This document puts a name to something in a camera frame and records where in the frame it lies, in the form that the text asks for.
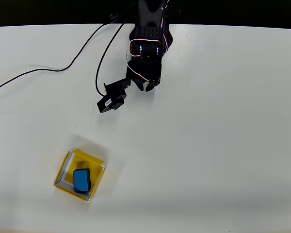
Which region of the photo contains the red and white servo wire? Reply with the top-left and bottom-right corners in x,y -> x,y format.
125,0 -> 172,83

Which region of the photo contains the black camera cable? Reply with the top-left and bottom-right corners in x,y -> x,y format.
95,17 -> 130,97

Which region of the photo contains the thin black cable with ferrite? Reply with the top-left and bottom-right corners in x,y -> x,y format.
0,12 -> 121,97

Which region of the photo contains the yellow open box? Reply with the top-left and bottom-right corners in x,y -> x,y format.
53,148 -> 106,203

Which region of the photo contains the blue rectangular block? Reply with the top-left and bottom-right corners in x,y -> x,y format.
73,168 -> 92,194

